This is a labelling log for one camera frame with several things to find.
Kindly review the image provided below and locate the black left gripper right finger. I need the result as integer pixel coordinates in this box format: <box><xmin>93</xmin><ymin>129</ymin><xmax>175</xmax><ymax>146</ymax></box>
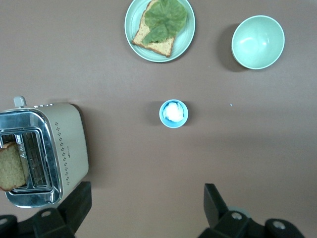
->
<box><xmin>198</xmin><ymin>183</ymin><xmax>267</xmax><ymax>238</ymax></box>

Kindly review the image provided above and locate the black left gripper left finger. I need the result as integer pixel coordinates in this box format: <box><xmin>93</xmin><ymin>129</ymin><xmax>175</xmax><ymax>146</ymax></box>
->
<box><xmin>32</xmin><ymin>181</ymin><xmax>92</xmax><ymax>238</ymax></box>

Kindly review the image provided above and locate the blue cup holding white paper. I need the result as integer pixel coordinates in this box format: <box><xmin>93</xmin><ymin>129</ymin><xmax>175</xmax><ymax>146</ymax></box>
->
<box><xmin>158</xmin><ymin>99</ymin><xmax>189</xmax><ymax>128</ymax></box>

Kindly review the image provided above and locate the white paper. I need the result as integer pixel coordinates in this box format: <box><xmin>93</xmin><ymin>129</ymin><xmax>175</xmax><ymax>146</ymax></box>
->
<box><xmin>163</xmin><ymin>102</ymin><xmax>185</xmax><ymax>122</ymax></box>

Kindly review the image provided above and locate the brown-crust bread slice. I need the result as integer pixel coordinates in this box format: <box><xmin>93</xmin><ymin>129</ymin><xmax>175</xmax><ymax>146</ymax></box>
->
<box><xmin>0</xmin><ymin>141</ymin><xmax>29</xmax><ymax>191</ymax></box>

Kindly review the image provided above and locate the beige and chrome toaster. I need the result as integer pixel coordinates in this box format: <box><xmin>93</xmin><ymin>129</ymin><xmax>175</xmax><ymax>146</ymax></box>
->
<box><xmin>0</xmin><ymin>96</ymin><xmax>89</xmax><ymax>208</ymax></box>

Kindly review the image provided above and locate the pale green plate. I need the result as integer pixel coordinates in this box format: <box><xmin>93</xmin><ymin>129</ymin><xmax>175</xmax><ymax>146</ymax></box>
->
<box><xmin>124</xmin><ymin>0</ymin><xmax>196</xmax><ymax>63</ymax></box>

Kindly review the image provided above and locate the pale green bowl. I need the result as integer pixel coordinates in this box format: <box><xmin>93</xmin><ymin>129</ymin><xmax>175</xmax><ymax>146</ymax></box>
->
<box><xmin>231</xmin><ymin>15</ymin><xmax>285</xmax><ymax>70</ymax></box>

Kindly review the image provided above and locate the bread slice under lettuce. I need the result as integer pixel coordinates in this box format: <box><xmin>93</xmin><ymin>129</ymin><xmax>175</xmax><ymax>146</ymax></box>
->
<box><xmin>131</xmin><ymin>0</ymin><xmax>178</xmax><ymax>58</ymax></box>

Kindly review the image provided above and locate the green lettuce leaf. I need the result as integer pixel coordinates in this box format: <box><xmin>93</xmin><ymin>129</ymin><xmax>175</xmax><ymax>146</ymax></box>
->
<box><xmin>142</xmin><ymin>0</ymin><xmax>188</xmax><ymax>47</ymax></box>

